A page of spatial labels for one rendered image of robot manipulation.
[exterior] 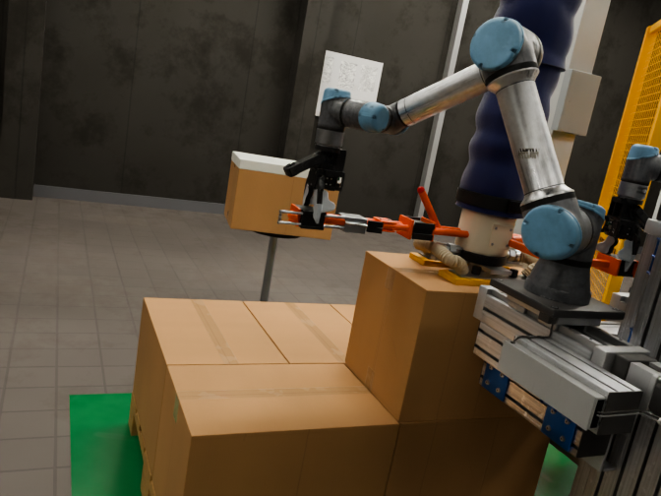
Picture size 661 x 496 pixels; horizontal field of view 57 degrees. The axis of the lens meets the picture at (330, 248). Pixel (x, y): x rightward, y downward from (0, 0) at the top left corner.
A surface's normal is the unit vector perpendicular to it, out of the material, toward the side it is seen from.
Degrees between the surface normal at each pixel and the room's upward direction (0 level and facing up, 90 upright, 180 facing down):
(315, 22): 90
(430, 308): 90
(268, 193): 90
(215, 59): 90
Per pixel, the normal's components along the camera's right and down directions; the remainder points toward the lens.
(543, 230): -0.56, 0.20
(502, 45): -0.62, -0.06
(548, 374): -0.91, -0.07
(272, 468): 0.39, 0.27
